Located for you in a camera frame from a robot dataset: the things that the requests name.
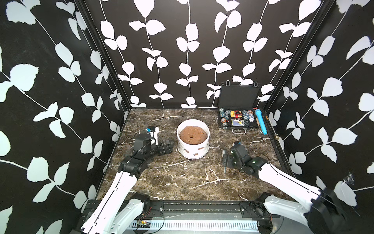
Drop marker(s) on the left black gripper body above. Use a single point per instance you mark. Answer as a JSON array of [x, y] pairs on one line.
[[159, 149]]

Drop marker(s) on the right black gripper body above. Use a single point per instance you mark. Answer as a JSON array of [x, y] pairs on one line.
[[231, 163]]

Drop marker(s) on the white ceramic pot with mud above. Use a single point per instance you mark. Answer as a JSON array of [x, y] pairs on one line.
[[193, 139]]

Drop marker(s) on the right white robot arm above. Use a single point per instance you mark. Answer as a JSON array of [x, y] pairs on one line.
[[318, 209]]

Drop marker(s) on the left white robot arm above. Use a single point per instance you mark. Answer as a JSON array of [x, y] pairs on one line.
[[108, 217]]

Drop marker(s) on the blue microphone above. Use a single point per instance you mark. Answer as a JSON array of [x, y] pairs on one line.
[[260, 118]]

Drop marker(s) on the open black poker chip case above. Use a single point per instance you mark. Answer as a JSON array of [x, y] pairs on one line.
[[236, 107]]

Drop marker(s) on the small green circuit board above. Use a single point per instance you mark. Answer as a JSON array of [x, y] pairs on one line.
[[143, 224]]

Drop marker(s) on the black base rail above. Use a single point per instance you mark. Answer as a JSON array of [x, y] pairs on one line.
[[210, 210]]

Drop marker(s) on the white perforated cable tray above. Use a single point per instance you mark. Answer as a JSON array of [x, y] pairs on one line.
[[199, 225]]

